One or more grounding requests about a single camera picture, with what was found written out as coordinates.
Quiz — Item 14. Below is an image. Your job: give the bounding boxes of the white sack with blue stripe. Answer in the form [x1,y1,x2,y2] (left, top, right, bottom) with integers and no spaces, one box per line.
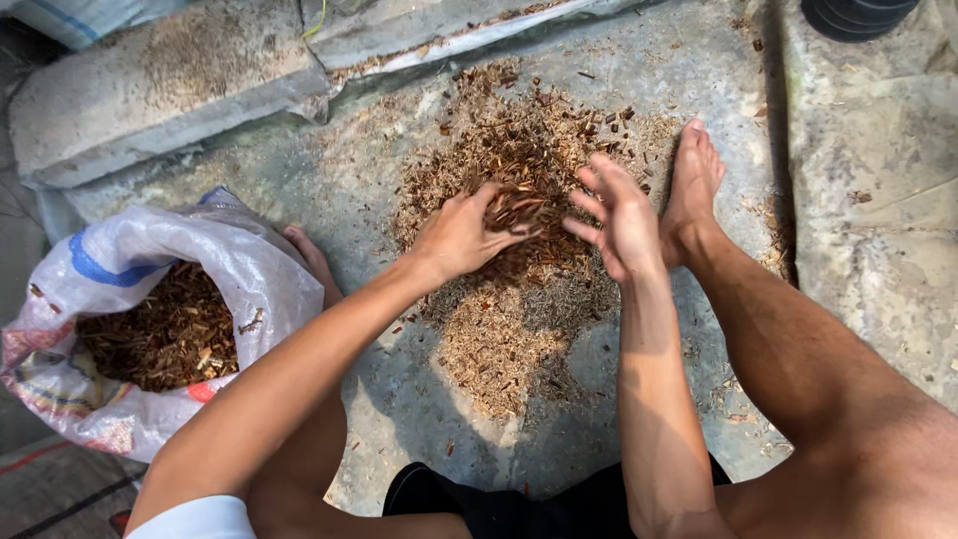
[0,0,192,52]

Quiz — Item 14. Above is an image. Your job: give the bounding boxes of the black round container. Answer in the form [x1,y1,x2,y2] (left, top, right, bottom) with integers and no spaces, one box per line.
[799,0,923,43]

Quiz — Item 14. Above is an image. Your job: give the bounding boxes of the yellow string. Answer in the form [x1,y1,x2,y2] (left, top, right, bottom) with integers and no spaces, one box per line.
[302,0,329,40]

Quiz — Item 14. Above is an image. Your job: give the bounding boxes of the grey ground tarp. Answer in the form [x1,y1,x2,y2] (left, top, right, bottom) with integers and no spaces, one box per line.
[33,0,798,518]

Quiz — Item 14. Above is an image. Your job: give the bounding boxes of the person's left leg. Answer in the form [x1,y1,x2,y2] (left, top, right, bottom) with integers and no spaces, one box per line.
[245,225,474,539]

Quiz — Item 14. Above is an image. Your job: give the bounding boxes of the pile of brown wood chips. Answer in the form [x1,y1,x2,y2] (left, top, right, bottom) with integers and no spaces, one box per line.
[389,63,686,420]

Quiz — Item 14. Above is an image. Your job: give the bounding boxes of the person's left hand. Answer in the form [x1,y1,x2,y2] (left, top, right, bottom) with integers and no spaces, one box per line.
[408,183,541,290]

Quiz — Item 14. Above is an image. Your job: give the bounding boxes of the tarp covered stone block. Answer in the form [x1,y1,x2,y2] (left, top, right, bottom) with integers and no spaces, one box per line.
[7,0,334,190]

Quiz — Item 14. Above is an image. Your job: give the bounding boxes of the person's leg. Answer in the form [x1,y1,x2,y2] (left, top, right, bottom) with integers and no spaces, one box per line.
[659,118,958,539]
[245,225,474,539]

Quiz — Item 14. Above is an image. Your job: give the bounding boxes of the black shorts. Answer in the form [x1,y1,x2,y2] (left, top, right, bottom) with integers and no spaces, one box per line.
[382,452,734,539]

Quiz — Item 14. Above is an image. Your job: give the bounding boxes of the person's right hand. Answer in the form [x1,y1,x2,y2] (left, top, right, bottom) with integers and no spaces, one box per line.
[561,153,669,285]

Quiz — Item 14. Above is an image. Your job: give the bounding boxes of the person's right leg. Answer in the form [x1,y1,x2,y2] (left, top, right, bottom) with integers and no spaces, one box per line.
[659,118,958,539]

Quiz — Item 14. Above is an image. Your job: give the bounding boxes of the white shirt sleeve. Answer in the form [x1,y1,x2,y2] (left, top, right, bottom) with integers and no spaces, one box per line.
[126,494,257,539]

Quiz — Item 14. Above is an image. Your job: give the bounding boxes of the grey striped mat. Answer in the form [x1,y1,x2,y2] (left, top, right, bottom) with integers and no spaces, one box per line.
[0,433,149,539]

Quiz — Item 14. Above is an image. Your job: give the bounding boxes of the wood chips filling sack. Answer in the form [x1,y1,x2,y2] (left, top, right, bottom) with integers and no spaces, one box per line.
[73,261,240,395]

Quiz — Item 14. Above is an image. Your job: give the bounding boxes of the white woven plastic sack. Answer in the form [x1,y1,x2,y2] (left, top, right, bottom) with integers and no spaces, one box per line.
[0,186,326,464]

